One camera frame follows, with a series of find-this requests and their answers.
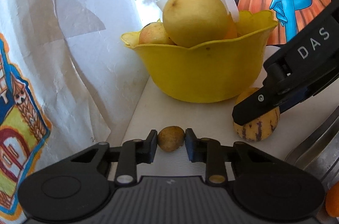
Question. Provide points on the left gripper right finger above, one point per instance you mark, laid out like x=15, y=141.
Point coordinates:
x=208, y=151

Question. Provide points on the small orange in tray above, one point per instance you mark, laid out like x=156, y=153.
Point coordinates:
x=332, y=202

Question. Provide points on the striped pepino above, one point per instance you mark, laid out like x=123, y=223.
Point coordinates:
x=258, y=129

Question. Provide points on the reddish yellow apple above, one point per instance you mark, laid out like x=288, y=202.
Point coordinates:
x=154, y=33

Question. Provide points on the houses drawing paper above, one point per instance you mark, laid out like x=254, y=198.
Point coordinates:
x=67, y=82

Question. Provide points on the metal tray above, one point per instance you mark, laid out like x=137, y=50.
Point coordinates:
x=318, y=154

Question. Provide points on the large yellow pear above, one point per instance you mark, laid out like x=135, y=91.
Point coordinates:
x=192, y=22

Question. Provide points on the yellow plastic bowl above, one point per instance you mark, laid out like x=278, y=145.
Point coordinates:
x=212, y=71

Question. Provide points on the small brown longan fruit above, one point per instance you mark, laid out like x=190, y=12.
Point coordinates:
x=171, y=138

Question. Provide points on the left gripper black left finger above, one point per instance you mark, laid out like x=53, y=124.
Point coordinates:
x=133, y=153

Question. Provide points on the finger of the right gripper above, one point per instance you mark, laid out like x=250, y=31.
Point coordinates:
x=265, y=100

